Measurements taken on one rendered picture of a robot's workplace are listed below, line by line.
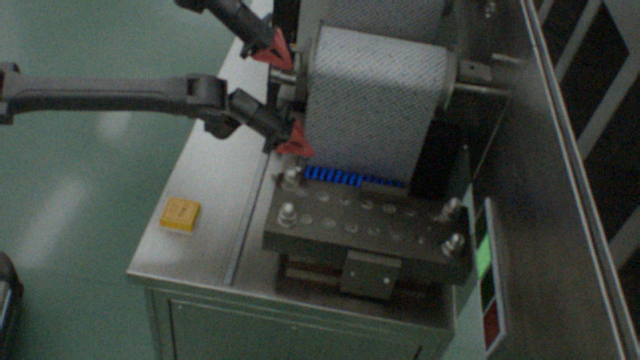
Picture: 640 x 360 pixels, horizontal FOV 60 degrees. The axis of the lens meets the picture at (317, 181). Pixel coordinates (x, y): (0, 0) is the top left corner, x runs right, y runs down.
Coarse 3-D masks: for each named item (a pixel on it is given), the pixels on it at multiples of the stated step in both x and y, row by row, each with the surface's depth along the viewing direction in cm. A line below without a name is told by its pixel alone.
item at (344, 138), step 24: (312, 120) 110; (336, 120) 109; (360, 120) 108; (384, 120) 108; (408, 120) 107; (312, 144) 114; (336, 144) 114; (360, 144) 113; (384, 144) 112; (408, 144) 111; (336, 168) 118; (360, 168) 117; (384, 168) 116; (408, 168) 115
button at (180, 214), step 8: (168, 200) 121; (176, 200) 121; (184, 200) 121; (168, 208) 119; (176, 208) 119; (184, 208) 120; (192, 208) 120; (160, 216) 117; (168, 216) 118; (176, 216) 118; (184, 216) 118; (192, 216) 118; (160, 224) 118; (168, 224) 117; (176, 224) 117; (184, 224) 117; (192, 224) 118
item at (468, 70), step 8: (464, 64) 105; (472, 64) 106; (480, 64) 106; (464, 72) 103; (472, 72) 104; (480, 72) 104; (488, 72) 105; (464, 80) 104; (472, 80) 103; (480, 80) 103; (488, 80) 103
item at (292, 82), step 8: (288, 72) 114; (296, 72) 112; (280, 80) 114; (288, 80) 114; (296, 80) 113; (304, 80) 113; (288, 88) 119; (296, 88) 114; (304, 88) 114; (280, 96) 116; (288, 96) 117; (296, 96) 116; (304, 96) 115; (280, 104) 117; (296, 104) 117; (304, 104) 117; (296, 112) 119; (304, 112) 118; (304, 120) 124; (288, 160) 129; (296, 160) 129; (272, 168) 133; (280, 168) 134; (272, 176) 133
